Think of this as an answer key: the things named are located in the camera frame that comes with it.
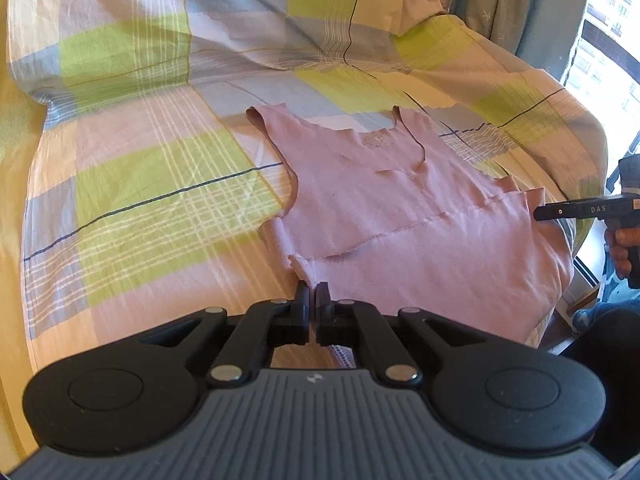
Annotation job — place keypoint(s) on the pink tank top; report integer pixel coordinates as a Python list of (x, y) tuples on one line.
[(400, 220)]

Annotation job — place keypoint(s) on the plaid pillow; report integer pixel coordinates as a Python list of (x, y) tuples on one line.
[(150, 35)]

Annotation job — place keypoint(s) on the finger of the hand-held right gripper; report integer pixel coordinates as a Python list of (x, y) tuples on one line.
[(549, 212)]

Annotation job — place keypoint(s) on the grey-blue curtain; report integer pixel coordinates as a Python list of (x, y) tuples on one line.
[(510, 5)]

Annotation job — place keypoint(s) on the checked bed sheet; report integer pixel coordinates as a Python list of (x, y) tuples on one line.
[(125, 185)]

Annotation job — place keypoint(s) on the window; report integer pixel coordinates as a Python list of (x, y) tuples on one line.
[(615, 35)]

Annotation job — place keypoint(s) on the blue patterned cloth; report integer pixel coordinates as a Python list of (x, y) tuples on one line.
[(590, 317)]

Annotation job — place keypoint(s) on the person's dark trouser leg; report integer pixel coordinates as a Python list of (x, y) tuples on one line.
[(615, 385)]

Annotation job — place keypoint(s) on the person's right hand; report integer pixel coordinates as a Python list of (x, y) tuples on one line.
[(619, 252)]

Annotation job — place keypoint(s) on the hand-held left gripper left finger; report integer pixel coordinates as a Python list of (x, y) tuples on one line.
[(302, 312)]

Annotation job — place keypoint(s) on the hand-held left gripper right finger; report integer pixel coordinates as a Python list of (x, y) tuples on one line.
[(323, 312)]

